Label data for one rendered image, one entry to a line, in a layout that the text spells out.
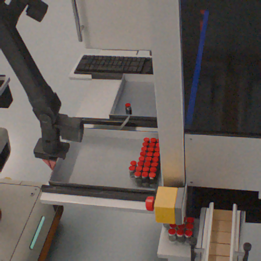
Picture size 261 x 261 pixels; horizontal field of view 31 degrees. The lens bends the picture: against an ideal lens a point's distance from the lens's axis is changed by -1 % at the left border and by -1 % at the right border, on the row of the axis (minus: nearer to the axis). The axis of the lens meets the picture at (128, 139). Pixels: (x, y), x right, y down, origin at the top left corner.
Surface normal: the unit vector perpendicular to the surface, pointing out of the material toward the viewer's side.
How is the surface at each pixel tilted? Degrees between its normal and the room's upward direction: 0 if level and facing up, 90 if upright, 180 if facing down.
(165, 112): 90
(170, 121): 90
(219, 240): 0
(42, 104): 92
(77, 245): 0
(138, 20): 90
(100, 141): 0
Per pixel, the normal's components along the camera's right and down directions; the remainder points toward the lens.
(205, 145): -0.20, 0.67
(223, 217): -0.10, -0.74
